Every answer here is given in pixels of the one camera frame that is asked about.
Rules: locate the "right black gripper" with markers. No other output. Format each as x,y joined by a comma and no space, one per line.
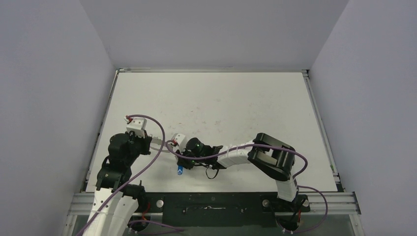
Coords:
182,159

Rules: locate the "blue key tag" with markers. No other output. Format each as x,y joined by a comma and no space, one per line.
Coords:
180,170

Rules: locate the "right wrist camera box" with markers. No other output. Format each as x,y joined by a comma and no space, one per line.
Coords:
180,140

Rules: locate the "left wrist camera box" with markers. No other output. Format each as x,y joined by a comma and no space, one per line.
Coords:
136,125

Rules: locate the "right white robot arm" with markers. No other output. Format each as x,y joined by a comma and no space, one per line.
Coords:
272,156

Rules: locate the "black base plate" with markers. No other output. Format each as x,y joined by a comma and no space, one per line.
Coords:
228,209

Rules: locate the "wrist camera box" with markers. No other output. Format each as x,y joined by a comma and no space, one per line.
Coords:
136,125
180,140

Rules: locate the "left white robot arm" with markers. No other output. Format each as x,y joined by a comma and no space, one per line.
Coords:
114,199

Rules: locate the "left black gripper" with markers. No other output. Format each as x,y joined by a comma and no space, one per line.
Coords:
145,140

